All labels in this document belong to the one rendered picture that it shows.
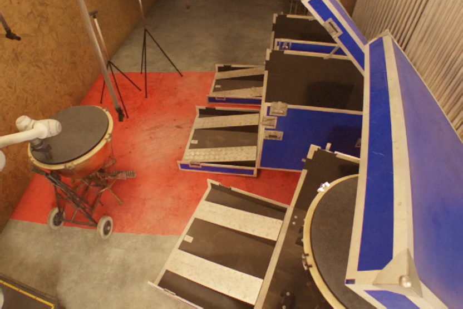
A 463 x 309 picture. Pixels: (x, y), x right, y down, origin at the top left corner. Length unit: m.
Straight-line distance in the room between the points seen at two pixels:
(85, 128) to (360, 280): 2.11
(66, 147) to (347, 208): 1.95
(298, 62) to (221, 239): 1.84
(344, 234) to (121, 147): 2.51
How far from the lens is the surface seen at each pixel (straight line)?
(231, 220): 2.31
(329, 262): 1.32
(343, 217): 1.44
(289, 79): 2.86
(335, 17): 1.67
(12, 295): 2.42
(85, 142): 2.16
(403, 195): 0.58
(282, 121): 2.06
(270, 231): 2.21
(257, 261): 2.25
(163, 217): 2.50
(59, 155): 2.17
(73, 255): 2.65
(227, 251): 2.27
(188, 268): 2.22
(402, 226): 0.55
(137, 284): 2.34
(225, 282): 2.10
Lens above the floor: 2.17
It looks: 46 degrees down
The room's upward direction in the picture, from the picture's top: straight up
